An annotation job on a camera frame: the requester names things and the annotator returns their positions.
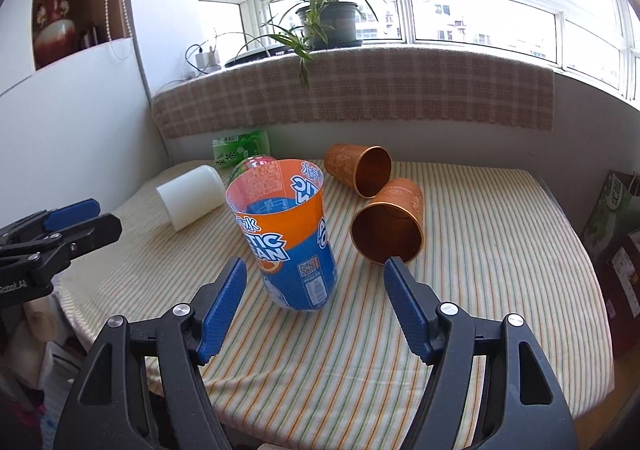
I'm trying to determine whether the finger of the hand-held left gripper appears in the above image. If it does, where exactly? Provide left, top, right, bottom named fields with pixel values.
left=0, top=213, right=123, bottom=277
left=0, top=198, right=101, bottom=248

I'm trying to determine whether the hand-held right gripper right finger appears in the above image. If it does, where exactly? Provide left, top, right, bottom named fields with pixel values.
left=384, top=257, right=581, bottom=450

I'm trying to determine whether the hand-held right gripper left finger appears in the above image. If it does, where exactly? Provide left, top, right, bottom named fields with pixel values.
left=52, top=257, right=248, bottom=450

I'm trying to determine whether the brown paper cup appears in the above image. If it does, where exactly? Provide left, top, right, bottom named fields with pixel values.
left=350, top=178, right=426, bottom=266
left=323, top=144, right=392, bottom=199

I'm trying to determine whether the blue and orange plastic cup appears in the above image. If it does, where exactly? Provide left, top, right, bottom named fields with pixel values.
left=225, top=158, right=339, bottom=313

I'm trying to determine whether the white cup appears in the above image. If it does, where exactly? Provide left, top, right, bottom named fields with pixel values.
left=155, top=165, right=227, bottom=232

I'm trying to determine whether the beige cloth bundle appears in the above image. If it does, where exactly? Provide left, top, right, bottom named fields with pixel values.
left=22, top=302, right=60, bottom=348

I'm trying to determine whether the red label plastic bottle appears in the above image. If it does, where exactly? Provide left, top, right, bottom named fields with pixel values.
left=227, top=156, right=278, bottom=186

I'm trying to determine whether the green drink carton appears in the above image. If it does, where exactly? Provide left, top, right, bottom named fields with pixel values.
left=212, top=130, right=272, bottom=171

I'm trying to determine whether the red vase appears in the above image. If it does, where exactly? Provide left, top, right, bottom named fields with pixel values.
left=34, top=0, right=78, bottom=68

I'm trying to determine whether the white charger plug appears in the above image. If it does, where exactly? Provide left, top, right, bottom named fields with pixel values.
left=184, top=44, right=207, bottom=77

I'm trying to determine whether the white charger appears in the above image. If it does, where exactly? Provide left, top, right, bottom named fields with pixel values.
left=194, top=47, right=221, bottom=71

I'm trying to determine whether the dark red box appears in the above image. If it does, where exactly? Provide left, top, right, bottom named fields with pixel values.
left=592, top=232, right=640, bottom=358

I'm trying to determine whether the plaid cloth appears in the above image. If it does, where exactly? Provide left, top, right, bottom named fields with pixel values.
left=151, top=46, right=556, bottom=141

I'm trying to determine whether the green cardboard box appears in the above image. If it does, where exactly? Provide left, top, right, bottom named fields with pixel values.
left=580, top=171, right=640, bottom=261

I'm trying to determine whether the black flat device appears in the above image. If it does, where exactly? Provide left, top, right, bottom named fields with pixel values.
left=224, top=45, right=301, bottom=68

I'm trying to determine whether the potted spider plant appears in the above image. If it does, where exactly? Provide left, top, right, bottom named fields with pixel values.
left=212, top=0, right=401, bottom=91

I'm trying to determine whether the white window frame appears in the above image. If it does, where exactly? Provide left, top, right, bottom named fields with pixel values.
left=197, top=0, right=640, bottom=103

